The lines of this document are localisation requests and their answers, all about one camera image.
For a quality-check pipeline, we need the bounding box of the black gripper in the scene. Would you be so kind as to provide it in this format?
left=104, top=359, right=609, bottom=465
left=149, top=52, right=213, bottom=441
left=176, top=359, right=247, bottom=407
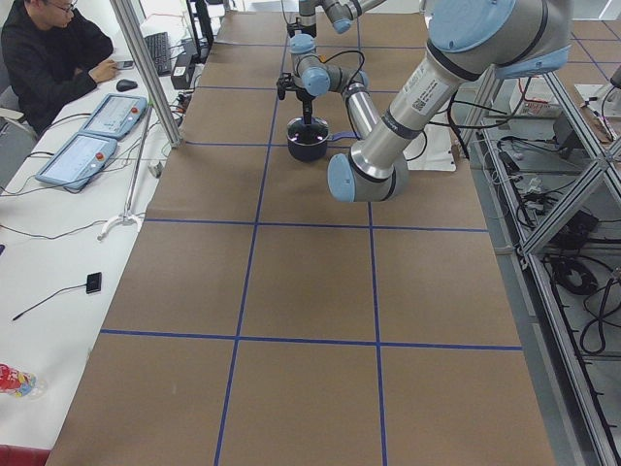
left=298, top=91, right=315, bottom=119

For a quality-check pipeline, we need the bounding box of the glass lid with blue knob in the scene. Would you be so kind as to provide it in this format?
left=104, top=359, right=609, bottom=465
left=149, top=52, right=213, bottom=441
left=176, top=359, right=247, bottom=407
left=287, top=119, right=329, bottom=146

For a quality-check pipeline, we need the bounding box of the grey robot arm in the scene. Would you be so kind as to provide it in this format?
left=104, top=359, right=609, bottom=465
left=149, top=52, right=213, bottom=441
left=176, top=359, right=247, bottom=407
left=286, top=0, right=384, bottom=38
left=288, top=1, right=573, bottom=202

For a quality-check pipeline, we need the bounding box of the black power adapter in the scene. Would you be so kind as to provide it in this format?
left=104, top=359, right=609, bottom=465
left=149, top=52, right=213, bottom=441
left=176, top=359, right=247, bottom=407
left=171, top=52, right=195, bottom=90

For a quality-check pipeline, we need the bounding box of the black keyboard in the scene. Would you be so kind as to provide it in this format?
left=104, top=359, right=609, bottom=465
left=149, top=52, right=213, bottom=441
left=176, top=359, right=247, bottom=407
left=144, top=32, right=171, bottom=76

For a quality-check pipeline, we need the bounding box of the black computer mouse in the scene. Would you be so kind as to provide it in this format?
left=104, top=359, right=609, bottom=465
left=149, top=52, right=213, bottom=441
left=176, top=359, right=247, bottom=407
left=115, top=79, right=138, bottom=92

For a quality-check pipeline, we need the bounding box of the upper blue teach pendant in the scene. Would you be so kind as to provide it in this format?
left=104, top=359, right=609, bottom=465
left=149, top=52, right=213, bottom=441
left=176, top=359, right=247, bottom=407
left=81, top=93, right=147, bottom=141

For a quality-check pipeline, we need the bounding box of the blue teach pendant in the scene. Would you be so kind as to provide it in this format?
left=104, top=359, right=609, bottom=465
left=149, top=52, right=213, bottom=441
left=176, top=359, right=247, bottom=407
left=81, top=93, right=147, bottom=141
left=35, top=132, right=117, bottom=191

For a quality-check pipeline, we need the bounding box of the white stand with thin rod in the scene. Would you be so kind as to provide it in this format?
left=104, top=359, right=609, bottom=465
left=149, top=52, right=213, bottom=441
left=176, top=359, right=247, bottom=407
left=97, top=104, right=153, bottom=242

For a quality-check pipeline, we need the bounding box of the lower blue teach pendant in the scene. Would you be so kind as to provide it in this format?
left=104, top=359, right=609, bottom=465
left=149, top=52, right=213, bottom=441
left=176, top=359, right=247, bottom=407
left=35, top=132, right=117, bottom=191

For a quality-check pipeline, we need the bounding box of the person in black hoodie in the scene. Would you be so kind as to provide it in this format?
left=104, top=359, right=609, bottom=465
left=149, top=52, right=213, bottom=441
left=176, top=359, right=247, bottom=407
left=1, top=1, right=118, bottom=134

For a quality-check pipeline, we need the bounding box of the small black square device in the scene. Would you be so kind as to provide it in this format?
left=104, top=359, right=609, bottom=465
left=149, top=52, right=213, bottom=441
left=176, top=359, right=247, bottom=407
left=85, top=272, right=103, bottom=294

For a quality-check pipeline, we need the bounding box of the red printed plastic bag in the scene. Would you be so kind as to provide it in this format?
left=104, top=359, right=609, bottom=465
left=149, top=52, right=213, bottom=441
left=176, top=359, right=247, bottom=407
left=0, top=363, right=48, bottom=399

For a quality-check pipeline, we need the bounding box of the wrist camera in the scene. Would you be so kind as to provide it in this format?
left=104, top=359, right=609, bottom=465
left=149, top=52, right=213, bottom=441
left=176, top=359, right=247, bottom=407
left=277, top=73, right=296, bottom=101

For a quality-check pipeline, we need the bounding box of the dark pot with blue handle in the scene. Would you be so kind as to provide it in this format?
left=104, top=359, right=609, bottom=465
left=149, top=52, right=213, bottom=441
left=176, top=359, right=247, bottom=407
left=286, top=116, right=357, bottom=162

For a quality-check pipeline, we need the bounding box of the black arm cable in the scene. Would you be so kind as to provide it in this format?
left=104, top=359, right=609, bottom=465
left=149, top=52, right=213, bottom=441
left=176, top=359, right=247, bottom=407
left=319, top=50, right=370, bottom=88

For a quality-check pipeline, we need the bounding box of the aluminium frame post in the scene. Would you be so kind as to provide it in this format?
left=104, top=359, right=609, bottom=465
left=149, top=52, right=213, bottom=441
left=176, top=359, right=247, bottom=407
left=110, top=0, right=181, bottom=149

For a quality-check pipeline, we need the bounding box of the aluminium frame rack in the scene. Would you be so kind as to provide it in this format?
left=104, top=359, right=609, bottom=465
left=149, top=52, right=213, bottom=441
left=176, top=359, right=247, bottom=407
left=464, top=63, right=620, bottom=465

